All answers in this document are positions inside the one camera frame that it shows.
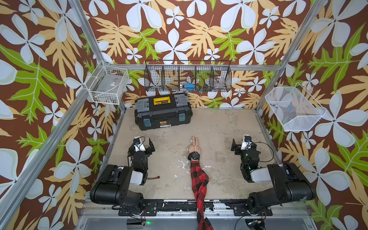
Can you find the red plaid sleeved forearm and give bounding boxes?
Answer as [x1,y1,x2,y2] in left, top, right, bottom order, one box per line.
[191,161,214,230]

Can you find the black wrist watch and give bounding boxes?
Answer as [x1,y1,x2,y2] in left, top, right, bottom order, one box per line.
[188,152,200,161]

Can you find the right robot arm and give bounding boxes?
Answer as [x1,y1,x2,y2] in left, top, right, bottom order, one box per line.
[231,135,316,216]

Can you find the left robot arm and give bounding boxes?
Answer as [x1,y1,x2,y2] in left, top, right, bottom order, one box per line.
[90,137,155,212]

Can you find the mannequin hand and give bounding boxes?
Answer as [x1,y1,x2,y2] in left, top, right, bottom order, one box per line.
[188,136,201,154]

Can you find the black toolbox yellow label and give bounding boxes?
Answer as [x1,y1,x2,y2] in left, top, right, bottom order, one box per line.
[134,93,193,131]

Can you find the white mesh basket right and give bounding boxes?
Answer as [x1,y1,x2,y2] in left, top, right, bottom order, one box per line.
[265,83,327,132]

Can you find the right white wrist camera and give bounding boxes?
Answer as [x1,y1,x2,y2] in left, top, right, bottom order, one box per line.
[241,135,252,150]

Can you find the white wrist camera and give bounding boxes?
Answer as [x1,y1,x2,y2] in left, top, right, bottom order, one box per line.
[241,135,252,150]
[133,137,146,152]

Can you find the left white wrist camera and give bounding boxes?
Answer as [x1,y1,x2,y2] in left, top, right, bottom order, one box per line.
[133,137,146,152]

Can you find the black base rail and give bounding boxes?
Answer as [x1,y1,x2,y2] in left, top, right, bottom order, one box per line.
[118,199,273,217]

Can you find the white wire basket left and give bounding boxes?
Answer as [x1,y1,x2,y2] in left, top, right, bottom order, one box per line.
[86,61,129,105]

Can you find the black wire basket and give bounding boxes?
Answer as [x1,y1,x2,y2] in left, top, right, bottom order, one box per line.
[143,60,232,93]

